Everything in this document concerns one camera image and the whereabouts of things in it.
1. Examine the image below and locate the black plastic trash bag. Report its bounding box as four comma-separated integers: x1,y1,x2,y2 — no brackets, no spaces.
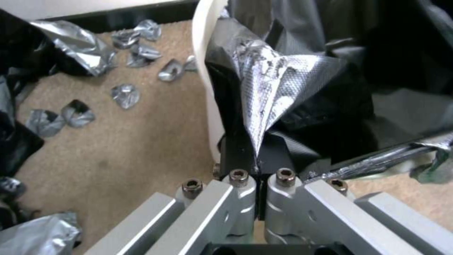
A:
204,0,453,184

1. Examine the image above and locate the crumpled black plastic bag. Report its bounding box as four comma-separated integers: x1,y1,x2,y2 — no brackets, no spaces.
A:
0,8,118,177

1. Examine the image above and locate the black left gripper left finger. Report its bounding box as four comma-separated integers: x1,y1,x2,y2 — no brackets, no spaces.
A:
84,134,262,255

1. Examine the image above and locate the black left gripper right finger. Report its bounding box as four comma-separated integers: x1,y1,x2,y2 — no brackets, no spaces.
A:
255,148,453,255

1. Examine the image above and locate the torn grey plastic scrap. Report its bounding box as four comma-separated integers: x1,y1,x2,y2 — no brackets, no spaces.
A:
111,28,143,50
183,55,199,73
110,83,142,110
132,19,162,42
0,176,28,198
156,58,188,83
25,108,67,141
126,43,163,67
61,99,97,130

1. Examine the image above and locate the white plastic trash bin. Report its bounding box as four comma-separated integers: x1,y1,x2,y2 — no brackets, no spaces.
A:
192,0,230,163

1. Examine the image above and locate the large crumpled grey plastic piece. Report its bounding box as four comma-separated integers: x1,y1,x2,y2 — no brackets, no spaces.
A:
0,211,83,255

